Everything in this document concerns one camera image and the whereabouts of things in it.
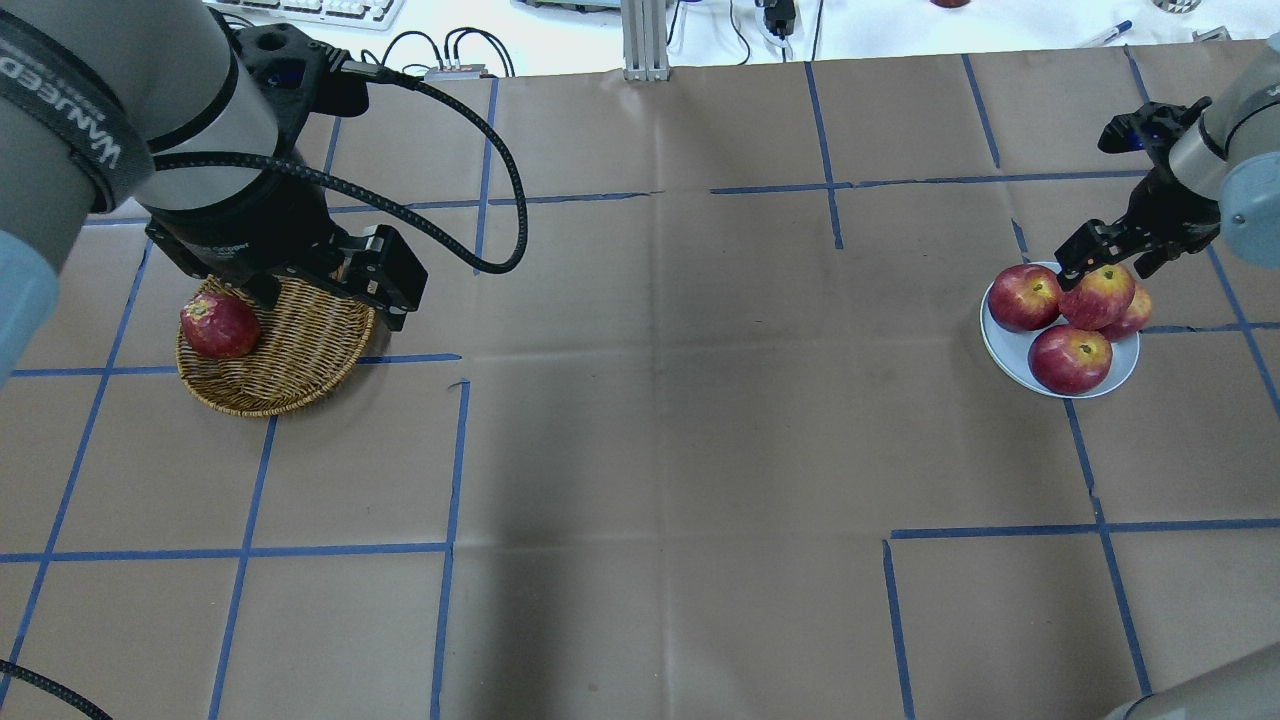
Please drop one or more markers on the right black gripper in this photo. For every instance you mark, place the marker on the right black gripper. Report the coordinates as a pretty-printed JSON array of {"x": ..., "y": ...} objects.
[{"x": 1176, "y": 207}]

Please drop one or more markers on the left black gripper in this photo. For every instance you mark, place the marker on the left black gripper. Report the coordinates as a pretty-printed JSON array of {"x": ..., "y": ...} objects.
[{"x": 238, "y": 235}]

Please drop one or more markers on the red yellow striped apple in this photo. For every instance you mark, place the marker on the red yellow striped apple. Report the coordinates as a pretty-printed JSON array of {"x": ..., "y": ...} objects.
[{"x": 1100, "y": 298}]

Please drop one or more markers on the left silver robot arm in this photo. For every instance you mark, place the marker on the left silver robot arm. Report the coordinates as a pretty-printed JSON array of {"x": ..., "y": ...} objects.
[{"x": 103, "y": 103}]

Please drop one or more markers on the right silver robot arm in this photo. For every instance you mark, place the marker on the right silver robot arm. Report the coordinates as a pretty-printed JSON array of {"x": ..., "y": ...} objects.
[{"x": 1213, "y": 175}]

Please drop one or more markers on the red apple with yellow top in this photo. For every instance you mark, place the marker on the red apple with yellow top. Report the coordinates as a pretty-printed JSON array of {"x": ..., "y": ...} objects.
[{"x": 1133, "y": 320}]

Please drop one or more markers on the woven wicker basket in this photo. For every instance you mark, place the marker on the woven wicker basket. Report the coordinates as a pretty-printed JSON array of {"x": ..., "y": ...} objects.
[{"x": 310, "y": 341}]

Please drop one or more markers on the dark red apple on plate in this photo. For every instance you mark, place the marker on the dark red apple on plate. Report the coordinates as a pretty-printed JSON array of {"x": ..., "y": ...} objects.
[{"x": 1025, "y": 298}]

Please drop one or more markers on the dark red apple in basket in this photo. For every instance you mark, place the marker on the dark red apple in basket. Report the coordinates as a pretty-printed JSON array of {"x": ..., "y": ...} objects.
[{"x": 219, "y": 325}]

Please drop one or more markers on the red apple front on plate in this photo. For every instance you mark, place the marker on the red apple front on plate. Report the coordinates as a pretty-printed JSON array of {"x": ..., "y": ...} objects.
[{"x": 1070, "y": 361}]

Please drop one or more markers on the light blue plate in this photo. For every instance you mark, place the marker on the light blue plate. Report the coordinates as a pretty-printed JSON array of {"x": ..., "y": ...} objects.
[{"x": 1010, "y": 350}]

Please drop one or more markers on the blue white pen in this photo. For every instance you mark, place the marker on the blue white pen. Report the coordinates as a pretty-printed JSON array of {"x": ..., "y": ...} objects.
[{"x": 1111, "y": 34}]

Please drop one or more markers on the white keyboard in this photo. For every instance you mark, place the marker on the white keyboard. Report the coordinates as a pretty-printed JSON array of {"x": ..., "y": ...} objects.
[{"x": 374, "y": 15}]

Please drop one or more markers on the aluminium frame post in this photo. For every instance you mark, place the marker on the aluminium frame post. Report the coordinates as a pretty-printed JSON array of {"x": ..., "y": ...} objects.
[{"x": 644, "y": 28}]

